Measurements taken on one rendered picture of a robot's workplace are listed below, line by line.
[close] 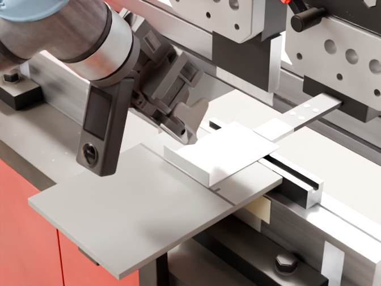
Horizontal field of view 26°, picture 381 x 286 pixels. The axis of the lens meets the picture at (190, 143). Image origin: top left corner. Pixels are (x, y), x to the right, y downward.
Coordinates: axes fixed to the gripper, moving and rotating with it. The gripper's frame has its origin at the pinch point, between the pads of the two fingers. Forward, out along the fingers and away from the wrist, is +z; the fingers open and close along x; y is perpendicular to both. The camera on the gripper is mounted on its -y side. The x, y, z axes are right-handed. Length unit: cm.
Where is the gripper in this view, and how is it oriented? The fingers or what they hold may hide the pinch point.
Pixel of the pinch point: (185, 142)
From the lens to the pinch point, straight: 102.0
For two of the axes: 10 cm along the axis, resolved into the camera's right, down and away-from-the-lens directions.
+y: 5.7, -8.2, 0.6
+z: 4.8, 3.9, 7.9
